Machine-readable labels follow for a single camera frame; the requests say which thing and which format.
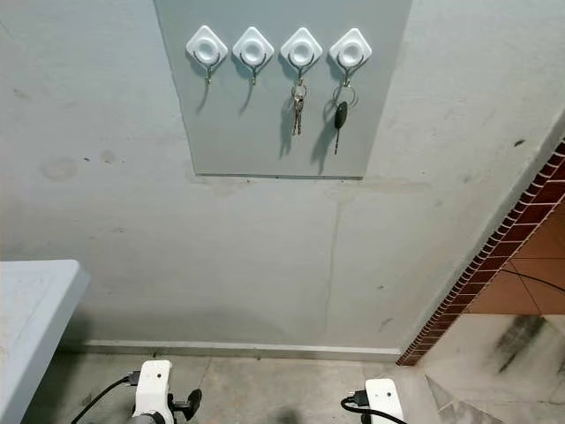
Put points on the black car key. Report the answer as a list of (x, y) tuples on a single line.
[(341, 115)]

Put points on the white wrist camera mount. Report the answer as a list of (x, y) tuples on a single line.
[(154, 387), (387, 402)]

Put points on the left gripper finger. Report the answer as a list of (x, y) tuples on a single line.
[(194, 402)]

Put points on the grey wall board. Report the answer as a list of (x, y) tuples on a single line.
[(247, 132)]

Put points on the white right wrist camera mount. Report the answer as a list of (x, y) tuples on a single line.
[(387, 402)]

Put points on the white diamond wall hook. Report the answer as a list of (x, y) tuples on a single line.
[(253, 49), (350, 49), (207, 47), (301, 49)]

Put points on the white folding table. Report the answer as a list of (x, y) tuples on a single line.
[(40, 336)]

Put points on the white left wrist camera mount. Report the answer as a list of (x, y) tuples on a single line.
[(154, 387)]

